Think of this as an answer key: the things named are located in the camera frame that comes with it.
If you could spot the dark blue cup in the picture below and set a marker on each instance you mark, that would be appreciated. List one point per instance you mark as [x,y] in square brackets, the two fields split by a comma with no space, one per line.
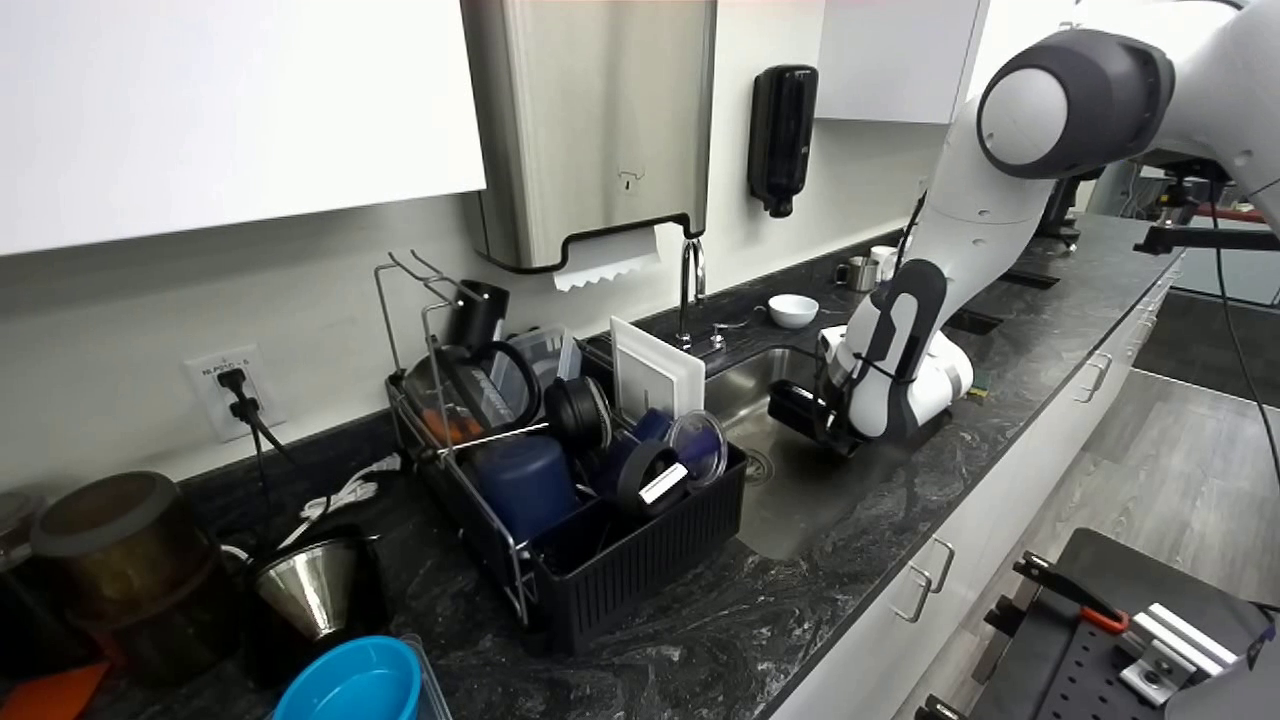
[526,485]

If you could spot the small white bowl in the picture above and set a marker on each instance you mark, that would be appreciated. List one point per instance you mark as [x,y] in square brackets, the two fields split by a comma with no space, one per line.
[795,311]

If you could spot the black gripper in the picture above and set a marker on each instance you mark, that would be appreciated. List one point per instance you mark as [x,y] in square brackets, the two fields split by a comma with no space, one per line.
[806,411]

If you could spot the white base cabinet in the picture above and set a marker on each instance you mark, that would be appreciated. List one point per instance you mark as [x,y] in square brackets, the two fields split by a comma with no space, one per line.
[1015,504]

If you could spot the chrome faucet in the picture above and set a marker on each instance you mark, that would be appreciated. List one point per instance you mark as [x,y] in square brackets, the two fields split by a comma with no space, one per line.
[691,287]

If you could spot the stainless steel sink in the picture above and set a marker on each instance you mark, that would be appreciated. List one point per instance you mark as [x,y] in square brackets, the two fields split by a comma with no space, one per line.
[743,383]

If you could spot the black tool cart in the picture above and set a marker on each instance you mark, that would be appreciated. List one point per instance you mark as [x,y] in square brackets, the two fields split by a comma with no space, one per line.
[1133,643]

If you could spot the white mug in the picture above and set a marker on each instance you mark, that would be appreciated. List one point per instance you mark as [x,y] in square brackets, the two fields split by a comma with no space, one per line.
[886,262]

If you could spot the white wall outlet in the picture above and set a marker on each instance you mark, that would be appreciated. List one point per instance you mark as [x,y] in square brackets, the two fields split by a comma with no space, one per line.
[225,383]

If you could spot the clear glass bowl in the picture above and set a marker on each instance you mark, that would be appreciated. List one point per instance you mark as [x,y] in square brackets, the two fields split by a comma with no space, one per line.
[702,446]

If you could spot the black lid with white label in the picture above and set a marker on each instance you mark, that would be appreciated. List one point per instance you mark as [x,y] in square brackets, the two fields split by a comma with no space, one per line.
[655,472]

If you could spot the white cutting board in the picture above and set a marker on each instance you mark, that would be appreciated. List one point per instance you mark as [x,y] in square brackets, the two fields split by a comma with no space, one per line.
[656,375]

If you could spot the small steel cup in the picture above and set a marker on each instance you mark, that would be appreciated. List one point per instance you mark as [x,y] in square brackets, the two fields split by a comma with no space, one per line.
[862,274]

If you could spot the steel cone funnel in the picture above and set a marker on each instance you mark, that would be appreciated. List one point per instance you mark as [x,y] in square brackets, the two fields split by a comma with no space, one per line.
[311,585]

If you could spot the clear plastic cup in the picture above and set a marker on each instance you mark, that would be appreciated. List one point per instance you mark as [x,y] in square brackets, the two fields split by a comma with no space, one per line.
[545,358]

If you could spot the black wall soap dispenser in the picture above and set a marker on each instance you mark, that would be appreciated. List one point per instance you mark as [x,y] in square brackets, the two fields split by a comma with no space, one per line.
[781,133]

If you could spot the black round lid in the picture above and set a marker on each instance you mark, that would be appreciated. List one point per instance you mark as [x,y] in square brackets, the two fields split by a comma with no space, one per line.
[583,415]

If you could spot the white plastic utensil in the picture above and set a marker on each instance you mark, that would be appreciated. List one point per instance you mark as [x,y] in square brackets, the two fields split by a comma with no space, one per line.
[332,500]

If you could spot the light blue bowl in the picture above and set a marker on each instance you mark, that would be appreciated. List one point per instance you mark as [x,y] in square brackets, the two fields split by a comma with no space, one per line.
[354,682]

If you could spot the clear pitcher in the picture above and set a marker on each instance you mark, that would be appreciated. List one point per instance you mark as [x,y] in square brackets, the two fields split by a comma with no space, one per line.
[462,394]

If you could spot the black plastic dish rack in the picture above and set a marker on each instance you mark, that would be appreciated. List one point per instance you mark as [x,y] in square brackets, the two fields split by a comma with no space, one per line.
[643,561]

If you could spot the black tumbler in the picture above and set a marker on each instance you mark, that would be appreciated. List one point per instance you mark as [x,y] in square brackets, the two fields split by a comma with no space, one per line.
[472,319]

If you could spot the steel paper towel dispenser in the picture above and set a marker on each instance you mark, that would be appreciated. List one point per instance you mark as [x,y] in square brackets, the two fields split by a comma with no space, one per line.
[584,122]

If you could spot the white upper cabinet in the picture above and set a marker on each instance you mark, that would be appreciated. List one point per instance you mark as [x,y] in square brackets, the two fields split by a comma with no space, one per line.
[893,60]
[200,105]

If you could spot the white paper towel sheet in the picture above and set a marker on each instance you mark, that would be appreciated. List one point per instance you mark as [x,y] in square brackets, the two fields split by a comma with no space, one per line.
[607,262]

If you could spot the orange flat item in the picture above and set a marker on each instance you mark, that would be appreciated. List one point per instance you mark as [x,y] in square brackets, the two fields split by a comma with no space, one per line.
[47,692]

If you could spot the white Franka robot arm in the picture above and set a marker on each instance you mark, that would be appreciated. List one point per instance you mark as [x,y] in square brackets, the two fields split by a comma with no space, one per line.
[987,226]

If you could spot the brown lidded pot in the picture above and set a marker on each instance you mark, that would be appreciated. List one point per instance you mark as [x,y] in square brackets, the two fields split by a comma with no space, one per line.
[113,545]

